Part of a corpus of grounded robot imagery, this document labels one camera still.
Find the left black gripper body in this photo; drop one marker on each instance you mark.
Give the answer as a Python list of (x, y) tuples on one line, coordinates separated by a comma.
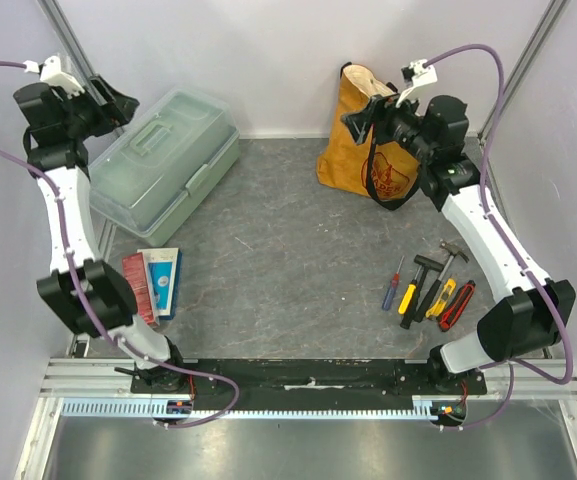
[(83, 118)]

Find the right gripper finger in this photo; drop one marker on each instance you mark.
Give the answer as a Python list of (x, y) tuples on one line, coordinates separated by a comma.
[(358, 124), (379, 105)]

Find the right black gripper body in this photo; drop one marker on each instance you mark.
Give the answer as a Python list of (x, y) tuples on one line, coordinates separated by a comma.
[(374, 117)]

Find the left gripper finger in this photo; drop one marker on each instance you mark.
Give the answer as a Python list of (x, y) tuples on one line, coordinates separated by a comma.
[(101, 88), (120, 108)]

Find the green plastic tool box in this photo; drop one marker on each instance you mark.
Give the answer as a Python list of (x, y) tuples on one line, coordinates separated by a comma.
[(153, 177)]

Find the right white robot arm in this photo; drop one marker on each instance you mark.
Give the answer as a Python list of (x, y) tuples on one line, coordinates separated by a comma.
[(532, 309)]

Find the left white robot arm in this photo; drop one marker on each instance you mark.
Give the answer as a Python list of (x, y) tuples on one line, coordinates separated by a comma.
[(88, 295)]

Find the yellow tote bag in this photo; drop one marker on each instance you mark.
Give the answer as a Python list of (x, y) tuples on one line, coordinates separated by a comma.
[(385, 173)]

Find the red box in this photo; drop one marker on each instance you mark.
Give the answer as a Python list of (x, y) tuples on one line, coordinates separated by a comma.
[(135, 271)]

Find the blue white box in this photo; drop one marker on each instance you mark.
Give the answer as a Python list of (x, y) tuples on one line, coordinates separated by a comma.
[(164, 269)]

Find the claw hammer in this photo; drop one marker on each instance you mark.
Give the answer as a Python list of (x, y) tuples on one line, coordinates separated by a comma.
[(454, 252)]

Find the blue red screwdriver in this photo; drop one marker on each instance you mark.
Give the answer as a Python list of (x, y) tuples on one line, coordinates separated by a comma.
[(392, 288)]

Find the yellow utility knife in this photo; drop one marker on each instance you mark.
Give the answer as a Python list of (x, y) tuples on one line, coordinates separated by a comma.
[(440, 304)]

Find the red black utility knife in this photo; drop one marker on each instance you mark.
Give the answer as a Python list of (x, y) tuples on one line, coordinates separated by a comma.
[(454, 310)]

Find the black rubber mallet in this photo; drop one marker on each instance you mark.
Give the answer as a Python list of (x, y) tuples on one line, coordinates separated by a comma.
[(429, 265)]

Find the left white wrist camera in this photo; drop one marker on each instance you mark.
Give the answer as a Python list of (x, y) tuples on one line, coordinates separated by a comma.
[(52, 73)]

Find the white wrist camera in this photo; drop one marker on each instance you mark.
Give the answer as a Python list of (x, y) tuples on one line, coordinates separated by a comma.
[(52, 73), (416, 74)]

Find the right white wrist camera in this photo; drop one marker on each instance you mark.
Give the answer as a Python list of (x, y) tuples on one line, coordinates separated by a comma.
[(416, 74)]

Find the yellow handled screwdriver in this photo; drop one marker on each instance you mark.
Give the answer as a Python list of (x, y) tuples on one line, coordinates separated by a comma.
[(408, 295)]

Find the aluminium frame rail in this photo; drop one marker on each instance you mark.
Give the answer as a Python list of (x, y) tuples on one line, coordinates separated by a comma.
[(97, 377)]

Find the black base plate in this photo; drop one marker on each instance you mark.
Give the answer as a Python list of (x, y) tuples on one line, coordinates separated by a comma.
[(314, 386)]

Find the blue cable duct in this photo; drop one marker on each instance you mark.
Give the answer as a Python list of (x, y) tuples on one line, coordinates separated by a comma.
[(165, 410)]

